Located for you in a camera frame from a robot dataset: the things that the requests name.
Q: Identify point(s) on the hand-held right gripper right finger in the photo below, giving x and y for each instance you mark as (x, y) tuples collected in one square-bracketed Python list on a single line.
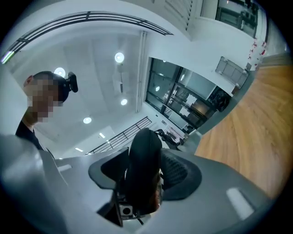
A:
[(206, 205)]

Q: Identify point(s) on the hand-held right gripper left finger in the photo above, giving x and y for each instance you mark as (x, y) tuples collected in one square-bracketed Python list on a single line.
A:
[(45, 194)]

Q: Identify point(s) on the rectangular ceiling light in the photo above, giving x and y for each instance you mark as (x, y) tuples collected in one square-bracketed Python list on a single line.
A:
[(79, 149), (102, 135)]

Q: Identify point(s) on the person's black shirt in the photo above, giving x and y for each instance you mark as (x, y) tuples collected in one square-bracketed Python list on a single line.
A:
[(26, 134)]

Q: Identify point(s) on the black office chair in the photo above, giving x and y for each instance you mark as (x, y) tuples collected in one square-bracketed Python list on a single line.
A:
[(168, 137)]

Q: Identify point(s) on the round ceiling light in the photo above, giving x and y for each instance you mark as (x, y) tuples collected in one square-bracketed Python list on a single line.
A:
[(60, 71), (119, 56), (123, 102), (87, 120)]

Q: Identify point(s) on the person's head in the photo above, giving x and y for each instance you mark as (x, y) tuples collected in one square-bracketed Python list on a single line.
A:
[(43, 98)]

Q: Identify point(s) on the straight black railing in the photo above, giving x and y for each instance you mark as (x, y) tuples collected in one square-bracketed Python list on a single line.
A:
[(123, 137)]

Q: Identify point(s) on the hanging ceiling fixture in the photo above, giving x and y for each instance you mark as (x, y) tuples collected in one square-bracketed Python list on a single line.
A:
[(120, 80)]

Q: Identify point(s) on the white folded table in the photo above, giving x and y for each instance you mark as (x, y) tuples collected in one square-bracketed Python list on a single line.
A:
[(232, 70)]

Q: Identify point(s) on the white ceiling pipe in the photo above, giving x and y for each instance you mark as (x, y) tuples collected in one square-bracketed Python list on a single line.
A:
[(140, 73)]

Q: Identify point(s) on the curved black balcony railing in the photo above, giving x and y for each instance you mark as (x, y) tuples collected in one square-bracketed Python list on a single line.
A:
[(91, 16)]

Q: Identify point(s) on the white louvered panel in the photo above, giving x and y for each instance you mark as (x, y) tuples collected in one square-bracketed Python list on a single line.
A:
[(180, 16)]

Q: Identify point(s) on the dark glass window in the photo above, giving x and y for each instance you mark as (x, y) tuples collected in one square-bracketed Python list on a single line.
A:
[(238, 13)]

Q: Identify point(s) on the black head-worn camera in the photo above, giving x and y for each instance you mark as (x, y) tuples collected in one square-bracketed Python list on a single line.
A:
[(72, 82)]

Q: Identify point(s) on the large dark glass window wall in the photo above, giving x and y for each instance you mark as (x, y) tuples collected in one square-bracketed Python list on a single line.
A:
[(178, 91)]

